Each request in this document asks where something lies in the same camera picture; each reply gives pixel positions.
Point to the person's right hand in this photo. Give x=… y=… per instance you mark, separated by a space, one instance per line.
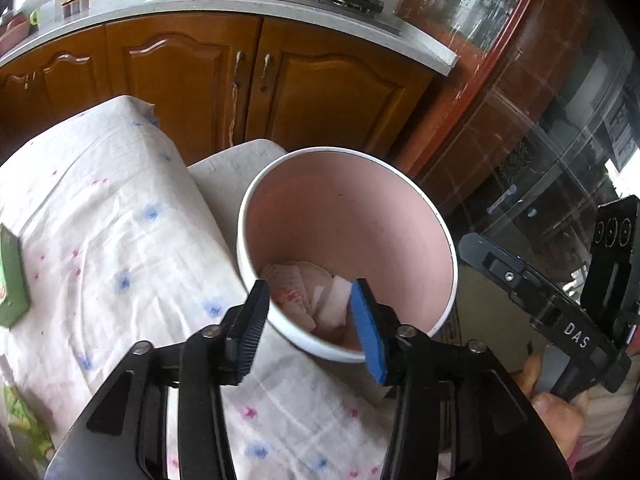
x=560 y=420

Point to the grey kitchen countertop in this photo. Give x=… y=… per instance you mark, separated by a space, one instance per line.
x=425 y=45

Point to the white bucket with pink inside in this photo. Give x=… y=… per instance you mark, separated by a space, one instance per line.
x=350 y=210

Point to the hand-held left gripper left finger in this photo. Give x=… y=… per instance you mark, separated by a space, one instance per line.
x=252 y=330

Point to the white cloth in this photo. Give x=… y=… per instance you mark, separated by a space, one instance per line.
x=225 y=180

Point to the wooden lower cabinets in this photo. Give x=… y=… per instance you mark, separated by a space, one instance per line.
x=190 y=85

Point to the green box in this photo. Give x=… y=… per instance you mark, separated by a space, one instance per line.
x=12 y=280

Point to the row of spice jars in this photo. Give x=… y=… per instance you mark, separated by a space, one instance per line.
x=75 y=7

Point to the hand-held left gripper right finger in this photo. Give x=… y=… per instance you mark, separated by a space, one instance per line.
x=367 y=330

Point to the pink basin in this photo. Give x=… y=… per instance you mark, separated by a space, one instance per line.
x=12 y=30

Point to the paper wrapper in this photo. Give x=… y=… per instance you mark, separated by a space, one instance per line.
x=290 y=287

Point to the wooden glass door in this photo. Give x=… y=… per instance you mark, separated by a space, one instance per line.
x=500 y=110

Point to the white foam piece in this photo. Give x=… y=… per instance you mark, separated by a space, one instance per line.
x=334 y=302

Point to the white floral tablecloth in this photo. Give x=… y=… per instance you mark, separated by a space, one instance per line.
x=125 y=210

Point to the green cup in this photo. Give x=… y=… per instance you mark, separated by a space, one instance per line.
x=34 y=17

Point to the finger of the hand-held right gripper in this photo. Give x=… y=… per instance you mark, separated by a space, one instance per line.
x=477 y=252

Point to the green printed packet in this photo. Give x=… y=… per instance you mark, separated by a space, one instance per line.
x=25 y=425

